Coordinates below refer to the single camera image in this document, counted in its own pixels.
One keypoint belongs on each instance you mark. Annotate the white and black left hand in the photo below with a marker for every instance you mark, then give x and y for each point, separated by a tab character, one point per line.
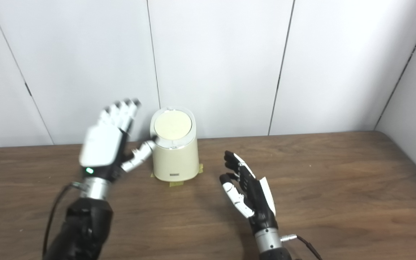
101	148

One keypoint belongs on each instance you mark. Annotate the white and black right hand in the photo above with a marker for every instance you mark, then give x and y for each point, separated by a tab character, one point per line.
260	206

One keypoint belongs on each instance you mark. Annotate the cream-colored bin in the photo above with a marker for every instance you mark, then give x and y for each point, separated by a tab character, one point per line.
175	160

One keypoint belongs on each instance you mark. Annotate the round cream bin lid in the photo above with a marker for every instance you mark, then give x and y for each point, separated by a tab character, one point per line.
173	124

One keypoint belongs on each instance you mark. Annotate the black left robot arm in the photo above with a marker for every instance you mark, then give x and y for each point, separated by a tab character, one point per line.
85	224

